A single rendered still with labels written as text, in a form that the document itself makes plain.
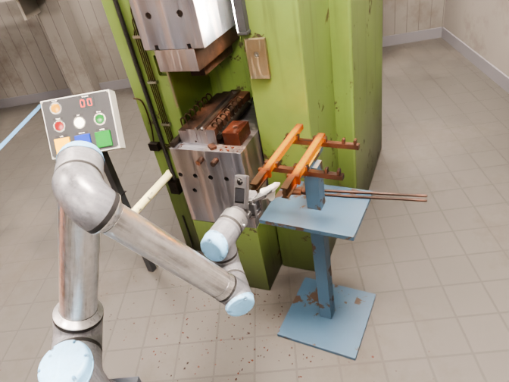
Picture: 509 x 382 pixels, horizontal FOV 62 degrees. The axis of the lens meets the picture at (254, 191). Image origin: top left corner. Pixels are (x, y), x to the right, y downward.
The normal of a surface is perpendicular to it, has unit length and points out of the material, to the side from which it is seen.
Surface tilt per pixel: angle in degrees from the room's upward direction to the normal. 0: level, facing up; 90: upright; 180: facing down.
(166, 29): 90
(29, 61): 90
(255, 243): 90
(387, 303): 0
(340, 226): 0
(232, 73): 90
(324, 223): 0
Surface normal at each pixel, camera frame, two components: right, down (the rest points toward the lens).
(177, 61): -0.37, 0.59
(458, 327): -0.16, -0.80
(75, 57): 0.00, 0.58
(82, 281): 0.50, 0.51
